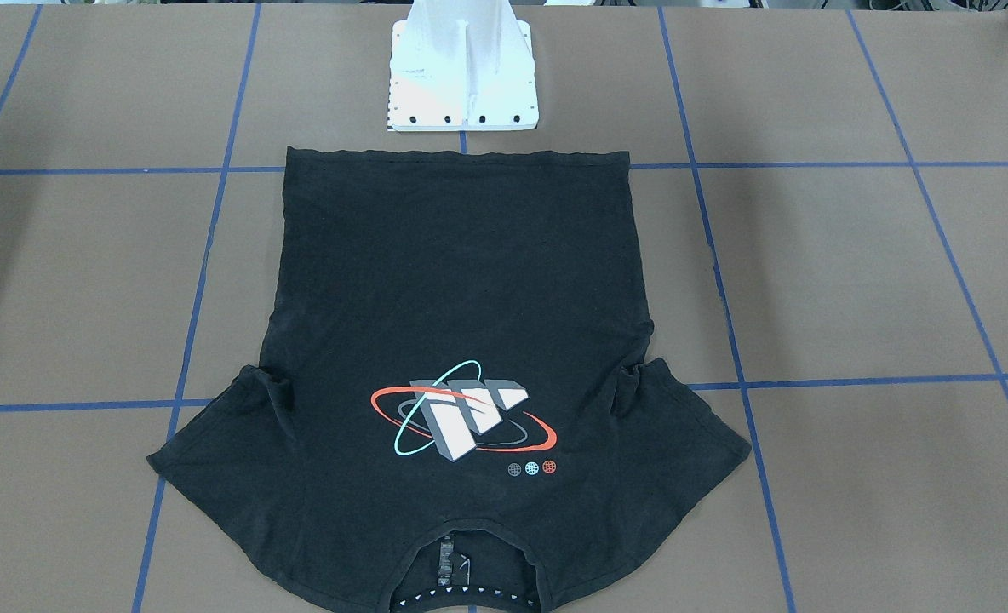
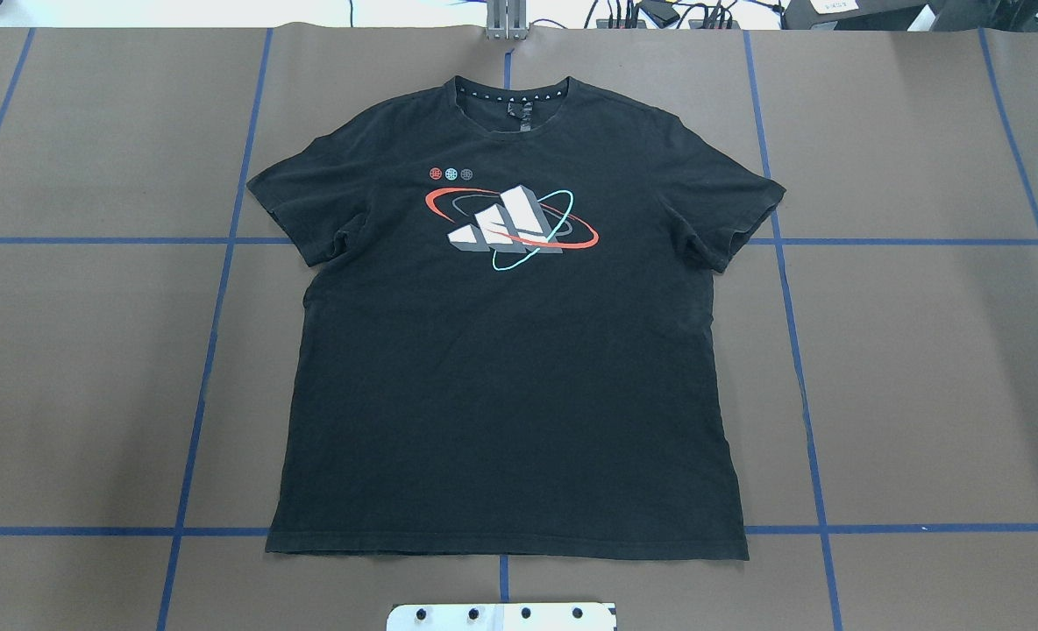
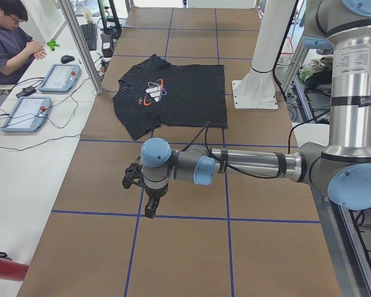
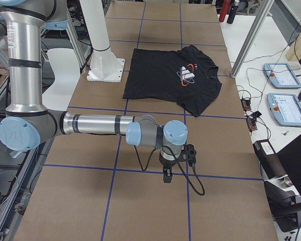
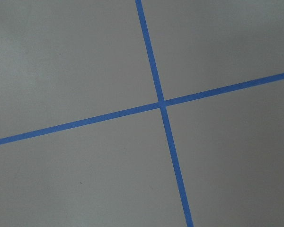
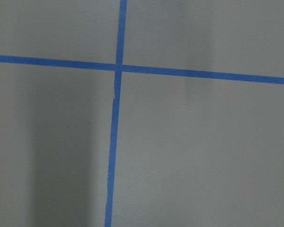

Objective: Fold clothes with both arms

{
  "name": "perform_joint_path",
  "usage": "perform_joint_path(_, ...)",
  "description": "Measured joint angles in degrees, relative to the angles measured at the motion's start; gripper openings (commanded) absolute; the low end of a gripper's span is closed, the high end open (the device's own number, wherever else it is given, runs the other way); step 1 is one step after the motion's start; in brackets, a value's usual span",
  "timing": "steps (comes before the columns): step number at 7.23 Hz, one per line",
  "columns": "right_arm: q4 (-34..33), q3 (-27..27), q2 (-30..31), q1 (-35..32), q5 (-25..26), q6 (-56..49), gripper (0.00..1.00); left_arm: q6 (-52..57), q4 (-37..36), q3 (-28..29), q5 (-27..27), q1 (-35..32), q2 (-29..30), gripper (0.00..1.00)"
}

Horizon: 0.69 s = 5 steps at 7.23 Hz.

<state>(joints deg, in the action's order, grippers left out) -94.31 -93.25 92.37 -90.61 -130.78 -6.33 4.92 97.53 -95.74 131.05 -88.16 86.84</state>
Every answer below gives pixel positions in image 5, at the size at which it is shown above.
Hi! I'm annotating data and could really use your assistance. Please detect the blue tape grid lines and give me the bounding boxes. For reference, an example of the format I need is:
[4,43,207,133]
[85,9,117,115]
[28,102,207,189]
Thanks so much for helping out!
[0,0,284,227]

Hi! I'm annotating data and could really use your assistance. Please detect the brown paper table cover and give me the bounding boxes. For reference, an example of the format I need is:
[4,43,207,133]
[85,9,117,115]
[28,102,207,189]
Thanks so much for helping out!
[0,0,284,227]

